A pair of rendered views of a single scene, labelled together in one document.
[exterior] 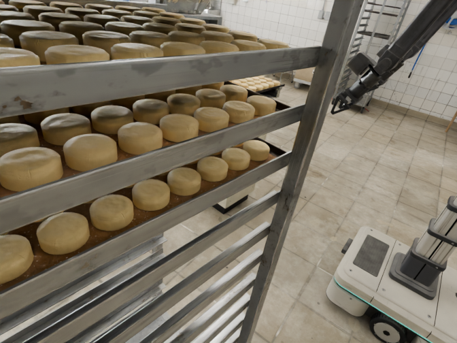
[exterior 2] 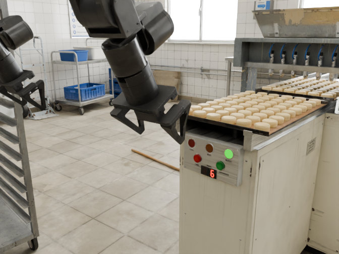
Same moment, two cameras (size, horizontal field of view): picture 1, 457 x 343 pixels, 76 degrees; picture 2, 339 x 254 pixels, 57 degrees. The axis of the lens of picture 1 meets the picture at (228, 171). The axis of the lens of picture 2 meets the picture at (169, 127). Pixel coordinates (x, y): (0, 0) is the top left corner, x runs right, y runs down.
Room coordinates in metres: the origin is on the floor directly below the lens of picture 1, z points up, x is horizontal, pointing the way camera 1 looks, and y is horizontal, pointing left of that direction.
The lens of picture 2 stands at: (1.65, -1.20, 1.20)
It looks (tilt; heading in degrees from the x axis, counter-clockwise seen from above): 17 degrees down; 96
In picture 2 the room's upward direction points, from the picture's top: straight up
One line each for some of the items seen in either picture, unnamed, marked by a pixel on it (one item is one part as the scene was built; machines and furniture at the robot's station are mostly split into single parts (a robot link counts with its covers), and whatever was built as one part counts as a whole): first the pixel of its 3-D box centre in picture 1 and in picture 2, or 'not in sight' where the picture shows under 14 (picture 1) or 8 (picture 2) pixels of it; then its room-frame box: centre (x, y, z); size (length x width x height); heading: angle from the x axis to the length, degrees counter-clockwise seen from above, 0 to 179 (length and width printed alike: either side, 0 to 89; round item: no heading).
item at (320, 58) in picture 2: not in sight; (319, 62); (2.22, 0.41, 1.07); 0.06 x 0.03 x 0.18; 53
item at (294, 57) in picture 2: not in sight; (293, 60); (2.12, 0.49, 1.07); 0.06 x 0.03 x 0.18; 53
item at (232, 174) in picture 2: not in sight; (211, 157); (1.70, -0.13, 0.77); 0.24 x 0.04 x 0.14; 143
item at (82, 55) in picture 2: not in sight; (73, 55); (-0.29, 3.55, 0.87); 0.40 x 0.30 x 0.16; 153
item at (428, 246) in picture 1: (424, 259); not in sight; (1.07, -1.02, 0.39); 0.13 x 0.13 x 0.40; 57
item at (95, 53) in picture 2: not in sight; (90, 53); (-0.15, 3.91, 0.89); 0.44 x 0.36 x 0.20; 158
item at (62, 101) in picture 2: not in sight; (83, 74); (-0.22, 3.75, 0.57); 0.85 x 0.58 x 1.13; 66
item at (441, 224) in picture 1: (440, 238); not in sight; (1.07, -1.02, 0.53); 0.11 x 0.11 x 0.40; 57
